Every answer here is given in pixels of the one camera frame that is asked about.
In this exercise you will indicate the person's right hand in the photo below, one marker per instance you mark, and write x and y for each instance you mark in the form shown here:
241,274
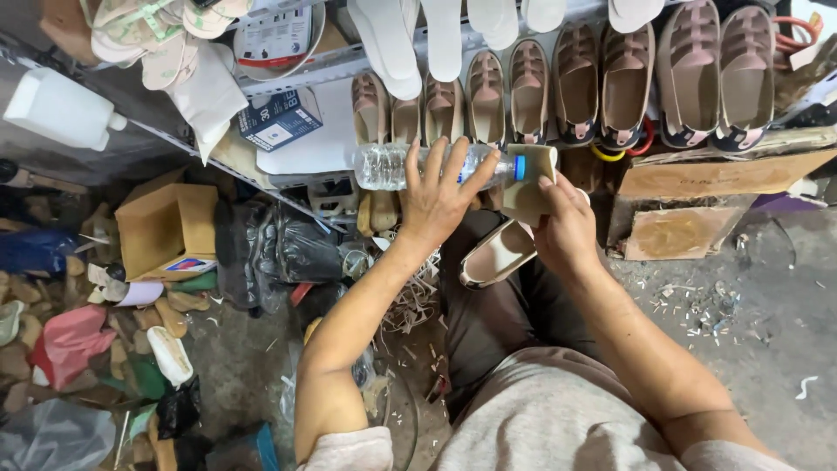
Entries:
570,235

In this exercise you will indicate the person's left hand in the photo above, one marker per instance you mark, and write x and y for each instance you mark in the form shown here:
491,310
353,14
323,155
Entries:
435,206

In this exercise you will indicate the clear plastic water bottle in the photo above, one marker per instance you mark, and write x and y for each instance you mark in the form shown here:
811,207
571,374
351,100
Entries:
386,167

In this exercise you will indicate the beige sponge pad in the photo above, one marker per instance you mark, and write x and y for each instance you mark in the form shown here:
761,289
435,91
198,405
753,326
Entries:
526,173

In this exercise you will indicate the beige slip-on shoe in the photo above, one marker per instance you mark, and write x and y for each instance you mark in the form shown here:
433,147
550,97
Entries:
497,255

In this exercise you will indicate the heap of pale strip trimmings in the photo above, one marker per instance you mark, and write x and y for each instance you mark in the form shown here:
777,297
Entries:
409,294

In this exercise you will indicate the person's dark trousers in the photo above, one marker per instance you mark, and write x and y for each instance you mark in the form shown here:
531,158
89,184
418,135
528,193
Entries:
497,327

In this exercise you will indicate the white paper sheet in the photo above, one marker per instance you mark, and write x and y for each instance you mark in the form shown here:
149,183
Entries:
327,140

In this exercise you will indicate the stack of brown cardboard boards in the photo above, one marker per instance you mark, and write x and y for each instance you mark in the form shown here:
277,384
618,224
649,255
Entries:
693,203

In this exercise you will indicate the large black plastic bag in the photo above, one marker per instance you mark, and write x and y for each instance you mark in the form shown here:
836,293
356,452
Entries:
288,252

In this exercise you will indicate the row of white insoles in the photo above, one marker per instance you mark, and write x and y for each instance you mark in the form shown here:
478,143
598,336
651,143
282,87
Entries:
392,46

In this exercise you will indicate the blue cardboard packet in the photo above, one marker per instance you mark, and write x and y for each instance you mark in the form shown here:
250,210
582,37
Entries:
278,121

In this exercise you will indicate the person's grey shirt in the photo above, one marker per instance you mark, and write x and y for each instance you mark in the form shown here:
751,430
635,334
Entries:
556,418

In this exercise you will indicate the grey metal shelf rack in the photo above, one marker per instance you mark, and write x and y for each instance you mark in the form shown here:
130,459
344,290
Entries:
301,69

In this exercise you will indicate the white cloth piece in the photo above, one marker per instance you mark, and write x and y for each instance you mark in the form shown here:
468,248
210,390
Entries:
209,98

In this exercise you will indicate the brown cardboard box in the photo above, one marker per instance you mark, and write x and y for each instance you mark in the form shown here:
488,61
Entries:
163,226

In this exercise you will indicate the white shoe sole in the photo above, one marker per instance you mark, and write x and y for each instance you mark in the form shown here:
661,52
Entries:
171,356

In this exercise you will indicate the white paper roll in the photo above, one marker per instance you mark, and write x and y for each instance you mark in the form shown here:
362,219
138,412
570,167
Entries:
140,294

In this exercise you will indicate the small black plastic bag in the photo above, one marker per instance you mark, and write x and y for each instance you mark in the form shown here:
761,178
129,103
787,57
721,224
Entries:
178,409

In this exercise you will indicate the heap of floral insoles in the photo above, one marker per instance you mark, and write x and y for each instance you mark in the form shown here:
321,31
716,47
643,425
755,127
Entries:
150,33

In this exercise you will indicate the pink plastic bag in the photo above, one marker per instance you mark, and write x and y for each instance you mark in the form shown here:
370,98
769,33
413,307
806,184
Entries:
72,343

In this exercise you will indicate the white plastic jug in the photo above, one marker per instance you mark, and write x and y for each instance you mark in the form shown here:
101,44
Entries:
59,108

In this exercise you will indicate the blue plastic bag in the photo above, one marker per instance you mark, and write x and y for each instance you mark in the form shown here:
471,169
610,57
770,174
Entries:
33,252

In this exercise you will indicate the clear plastic bag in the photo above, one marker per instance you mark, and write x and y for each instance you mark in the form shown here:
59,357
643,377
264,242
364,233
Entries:
52,438

